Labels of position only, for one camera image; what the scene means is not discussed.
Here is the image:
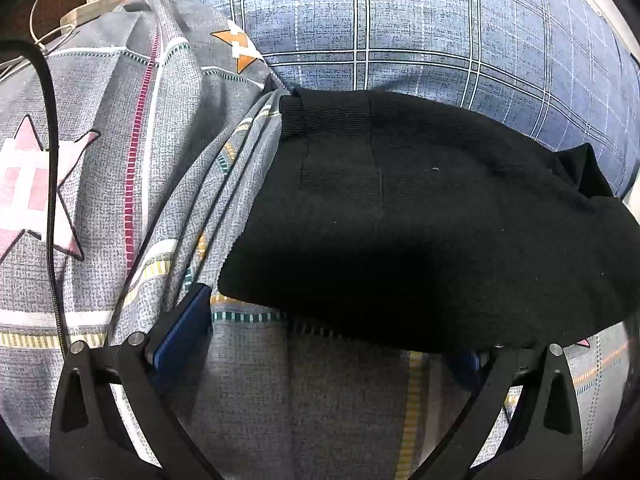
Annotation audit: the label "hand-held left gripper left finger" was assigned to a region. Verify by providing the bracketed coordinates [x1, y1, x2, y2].
[49, 282, 222, 480]

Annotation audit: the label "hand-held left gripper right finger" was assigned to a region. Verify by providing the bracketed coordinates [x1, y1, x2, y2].
[414, 342, 586, 480]

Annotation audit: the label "black pants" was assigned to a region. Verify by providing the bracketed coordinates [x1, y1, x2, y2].
[217, 87, 640, 356]

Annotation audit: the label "grey patterned bed sheet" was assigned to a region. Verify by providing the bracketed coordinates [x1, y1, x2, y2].
[107, 92, 640, 480]

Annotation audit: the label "grey patterned quilt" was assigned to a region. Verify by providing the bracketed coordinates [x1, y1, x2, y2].
[0, 0, 283, 441]

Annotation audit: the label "blue plaid pillow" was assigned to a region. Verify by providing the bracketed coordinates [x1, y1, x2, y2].
[142, 0, 640, 201]

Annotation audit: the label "white power strip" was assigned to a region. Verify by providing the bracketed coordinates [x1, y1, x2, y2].
[60, 0, 147, 27]

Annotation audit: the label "black braided cable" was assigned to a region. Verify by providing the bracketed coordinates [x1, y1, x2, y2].
[0, 40, 76, 356]

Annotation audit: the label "white charging cable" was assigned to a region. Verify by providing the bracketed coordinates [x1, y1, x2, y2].
[0, 0, 103, 78]

